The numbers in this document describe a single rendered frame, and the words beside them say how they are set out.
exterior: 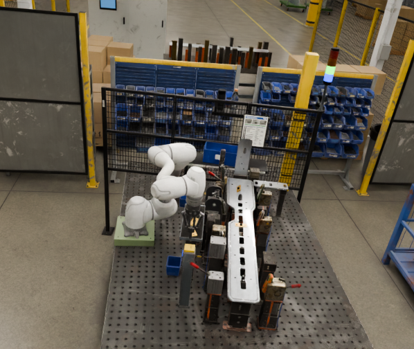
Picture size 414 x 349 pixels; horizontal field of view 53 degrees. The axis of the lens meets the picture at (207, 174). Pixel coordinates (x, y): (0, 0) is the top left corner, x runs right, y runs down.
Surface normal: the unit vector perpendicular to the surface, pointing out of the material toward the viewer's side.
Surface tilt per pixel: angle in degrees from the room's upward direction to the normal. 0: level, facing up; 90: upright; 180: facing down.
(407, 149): 89
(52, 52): 90
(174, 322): 0
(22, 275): 0
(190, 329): 0
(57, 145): 93
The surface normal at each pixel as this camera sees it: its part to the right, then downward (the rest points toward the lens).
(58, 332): 0.10, -0.87
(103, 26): 0.10, 0.50
